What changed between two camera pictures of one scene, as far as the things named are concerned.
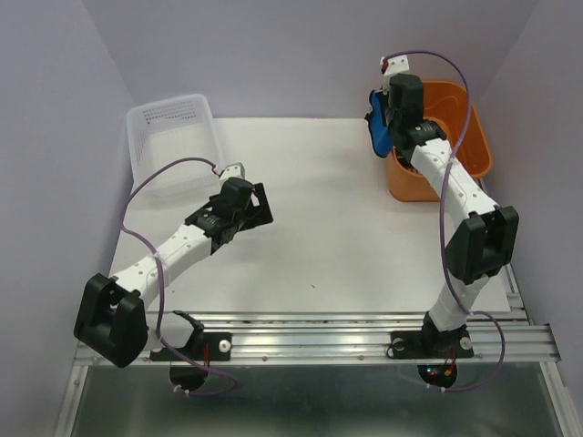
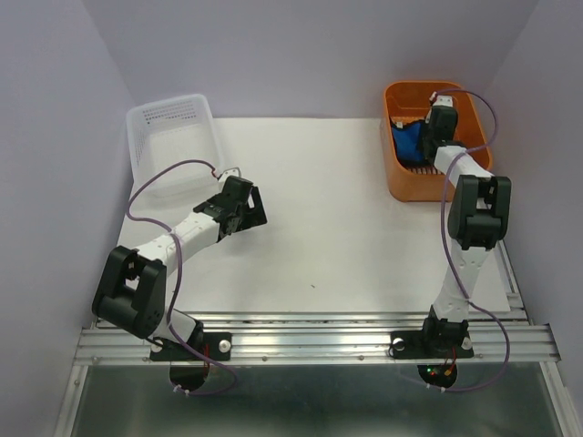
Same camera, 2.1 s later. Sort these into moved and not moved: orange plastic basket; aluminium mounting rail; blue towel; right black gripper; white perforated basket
Moved: blue towel; right black gripper
Not moved: white perforated basket; aluminium mounting rail; orange plastic basket
